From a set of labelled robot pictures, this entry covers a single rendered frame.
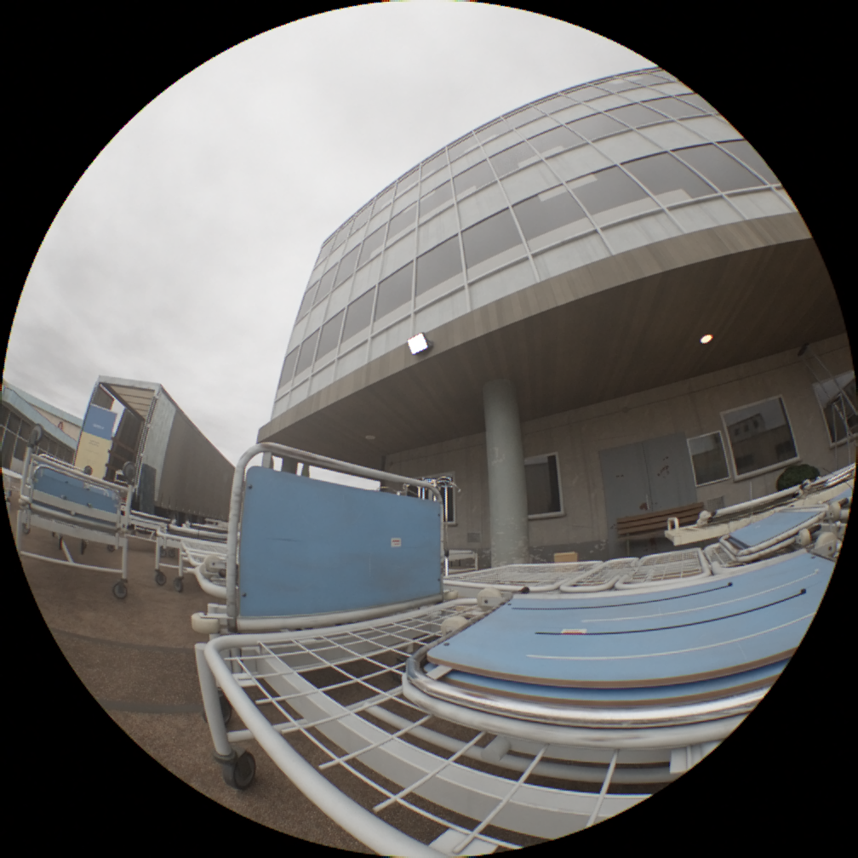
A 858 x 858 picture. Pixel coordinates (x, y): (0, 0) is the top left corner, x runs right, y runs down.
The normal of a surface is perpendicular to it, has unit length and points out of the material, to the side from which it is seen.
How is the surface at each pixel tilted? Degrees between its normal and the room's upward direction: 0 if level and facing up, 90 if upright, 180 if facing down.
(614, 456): 90
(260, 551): 90
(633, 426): 90
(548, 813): 90
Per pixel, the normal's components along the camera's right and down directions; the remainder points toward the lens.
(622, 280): -0.62, -0.28
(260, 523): 0.78, -0.22
